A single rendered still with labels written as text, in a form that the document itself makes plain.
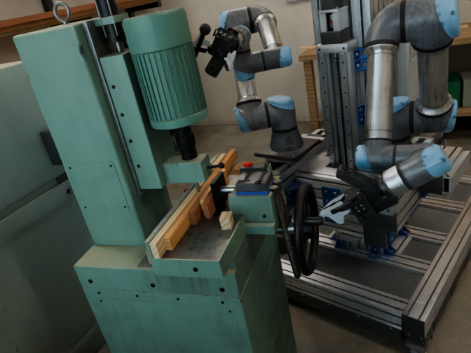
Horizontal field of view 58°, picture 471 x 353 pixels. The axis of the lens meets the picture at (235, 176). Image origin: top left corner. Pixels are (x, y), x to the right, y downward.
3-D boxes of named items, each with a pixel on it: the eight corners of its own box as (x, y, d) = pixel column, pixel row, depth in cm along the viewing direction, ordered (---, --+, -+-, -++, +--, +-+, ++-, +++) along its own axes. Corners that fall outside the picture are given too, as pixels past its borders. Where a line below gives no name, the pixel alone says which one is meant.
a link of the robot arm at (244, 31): (254, 45, 158) (250, 22, 155) (246, 52, 149) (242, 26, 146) (235, 48, 161) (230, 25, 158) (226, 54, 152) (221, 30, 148)
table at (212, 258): (257, 281, 108) (253, 262, 106) (154, 276, 119) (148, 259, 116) (298, 175, 159) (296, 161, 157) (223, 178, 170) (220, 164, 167)
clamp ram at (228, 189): (237, 209, 132) (232, 183, 128) (215, 209, 134) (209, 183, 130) (245, 194, 139) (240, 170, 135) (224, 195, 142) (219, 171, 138)
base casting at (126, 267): (240, 299, 123) (233, 274, 119) (80, 288, 143) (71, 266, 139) (273, 217, 160) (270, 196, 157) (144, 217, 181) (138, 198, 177)
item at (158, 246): (160, 258, 115) (155, 244, 113) (153, 258, 116) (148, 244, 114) (228, 164, 166) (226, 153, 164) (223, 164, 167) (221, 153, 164)
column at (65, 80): (147, 248, 140) (71, 24, 110) (92, 246, 148) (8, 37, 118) (175, 213, 159) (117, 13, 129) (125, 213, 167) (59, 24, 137)
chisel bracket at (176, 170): (206, 186, 131) (200, 162, 128) (167, 188, 136) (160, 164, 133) (214, 176, 138) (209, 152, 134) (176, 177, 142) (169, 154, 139)
